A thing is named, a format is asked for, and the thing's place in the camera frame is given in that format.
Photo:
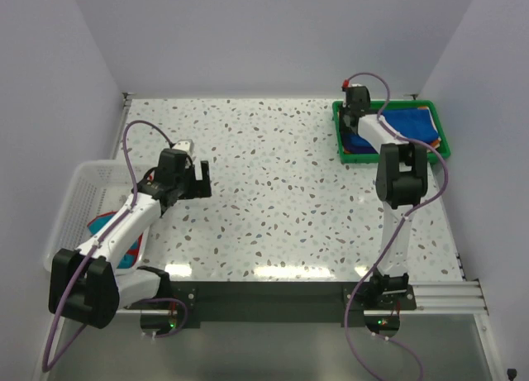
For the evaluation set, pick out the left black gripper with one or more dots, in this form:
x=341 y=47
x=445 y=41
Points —
x=198 y=188

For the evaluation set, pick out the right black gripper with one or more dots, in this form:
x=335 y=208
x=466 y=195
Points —
x=345 y=130

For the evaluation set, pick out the orange Doraemon towel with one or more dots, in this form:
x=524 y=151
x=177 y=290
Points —
x=436 y=141

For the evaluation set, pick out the blue towel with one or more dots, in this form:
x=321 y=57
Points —
x=405 y=125

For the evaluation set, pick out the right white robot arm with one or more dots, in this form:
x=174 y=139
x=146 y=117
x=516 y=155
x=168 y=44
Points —
x=400 y=184

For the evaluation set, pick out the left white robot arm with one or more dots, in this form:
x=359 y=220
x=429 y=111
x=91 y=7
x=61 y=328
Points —
x=97 y=260

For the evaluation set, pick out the green plastic tray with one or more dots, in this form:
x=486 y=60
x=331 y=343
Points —
x=417 y=119

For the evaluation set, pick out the white plastic basket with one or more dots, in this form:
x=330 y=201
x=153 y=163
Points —
x=97 y=188

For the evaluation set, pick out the teal and red towel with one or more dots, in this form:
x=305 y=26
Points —
x=130 y=258

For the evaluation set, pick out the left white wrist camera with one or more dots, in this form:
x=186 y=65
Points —
x=186 y=145

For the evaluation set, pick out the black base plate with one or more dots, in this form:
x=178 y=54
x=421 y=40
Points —
x=281 y=302

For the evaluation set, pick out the aluminium rail frame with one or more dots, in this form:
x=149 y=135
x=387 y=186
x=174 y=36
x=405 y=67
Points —
x=450 y=294

